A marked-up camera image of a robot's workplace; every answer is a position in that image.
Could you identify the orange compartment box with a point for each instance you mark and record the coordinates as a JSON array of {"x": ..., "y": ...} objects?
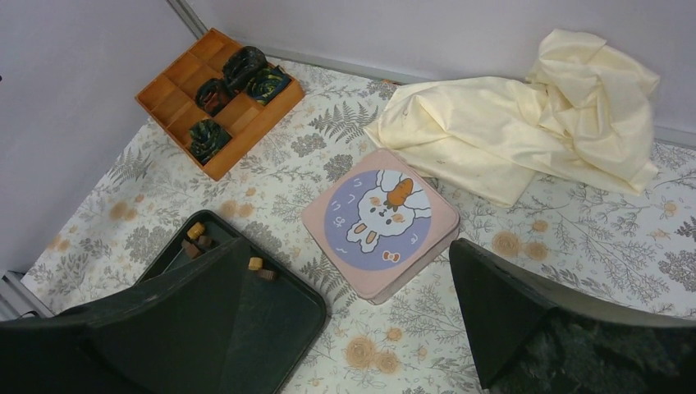
[{"x": 170, "y": 100}]

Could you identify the silver metal tray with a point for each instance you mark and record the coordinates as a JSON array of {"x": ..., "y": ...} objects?
[{"x": 380, "y": 225}]

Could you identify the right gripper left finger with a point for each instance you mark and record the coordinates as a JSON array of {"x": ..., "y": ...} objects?
[{"x": 169, "y": 334}]

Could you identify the black plastic tray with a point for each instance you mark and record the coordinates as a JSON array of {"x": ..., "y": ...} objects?
[{"x": 276, "y": 324}]

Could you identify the cream cloth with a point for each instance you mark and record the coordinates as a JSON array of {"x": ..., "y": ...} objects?
[{"x": 584, "y": 113}]

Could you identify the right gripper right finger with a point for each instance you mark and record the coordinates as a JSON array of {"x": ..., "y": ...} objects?
[{"x": 529, "y": 334}]

